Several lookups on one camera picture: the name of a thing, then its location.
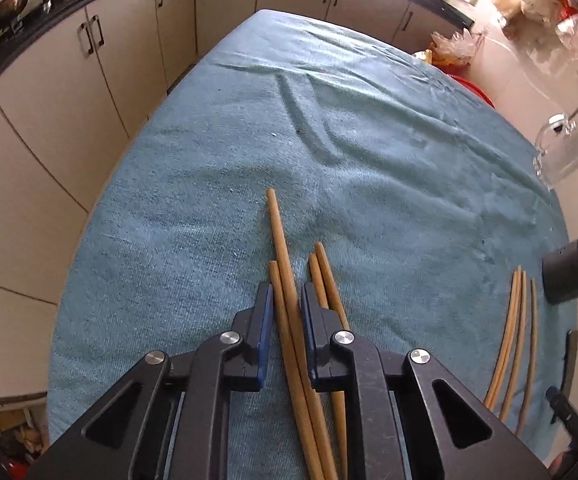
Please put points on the clear glass mug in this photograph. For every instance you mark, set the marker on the clear glass mug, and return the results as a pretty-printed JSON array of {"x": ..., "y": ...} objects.
[{"x": 564, "y": 155}]

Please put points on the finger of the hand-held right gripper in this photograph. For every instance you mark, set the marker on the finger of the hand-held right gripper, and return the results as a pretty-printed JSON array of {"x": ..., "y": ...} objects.
[{"x": 570, "y": 360}]

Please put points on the beige lower kitchen cabinets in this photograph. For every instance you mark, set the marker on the beige lower kitchen cabinets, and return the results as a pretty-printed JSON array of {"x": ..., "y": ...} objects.
[{"x": 44, "y": 110}]

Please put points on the red plastic basin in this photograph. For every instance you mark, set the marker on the red plastic basin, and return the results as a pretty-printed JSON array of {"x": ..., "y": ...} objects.
[{"x": 479, "y": 91}]

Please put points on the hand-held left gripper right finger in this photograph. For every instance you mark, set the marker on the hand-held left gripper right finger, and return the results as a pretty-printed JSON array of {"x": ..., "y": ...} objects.
[{"x": 309, "y": 340}]

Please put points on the black kitchen countertop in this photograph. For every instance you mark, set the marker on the black kitchen countertop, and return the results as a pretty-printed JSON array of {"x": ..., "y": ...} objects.
[{"x": 439, "y": 7}]

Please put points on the yellow snack packet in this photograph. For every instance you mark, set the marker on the yellow snack packet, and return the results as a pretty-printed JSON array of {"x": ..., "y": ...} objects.
[{"x": 423, "y": 55}]

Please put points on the dark grey utensil holder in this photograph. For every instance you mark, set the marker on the dark grey utensil holder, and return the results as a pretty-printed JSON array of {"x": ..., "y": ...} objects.
[{"x": 569, "y": 275}]

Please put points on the plastic bag with beige contents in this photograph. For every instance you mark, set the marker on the plastic bag with beige contents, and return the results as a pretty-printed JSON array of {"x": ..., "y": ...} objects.
[{"x": 529, "y": 0}]

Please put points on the blue towel cloth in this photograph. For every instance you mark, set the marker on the blue towel cloth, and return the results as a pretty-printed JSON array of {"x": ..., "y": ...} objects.
[{"x": 369, "y": 185}]

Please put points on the clear crinkled plastic bag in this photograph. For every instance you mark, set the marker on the clear crinkled plastic bag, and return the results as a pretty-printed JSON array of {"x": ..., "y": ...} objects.
[{"x": 456, "y": 47}]

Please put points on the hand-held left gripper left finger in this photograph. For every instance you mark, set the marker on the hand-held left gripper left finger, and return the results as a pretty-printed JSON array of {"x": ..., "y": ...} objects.
[{"x": 267, "y": 340}]

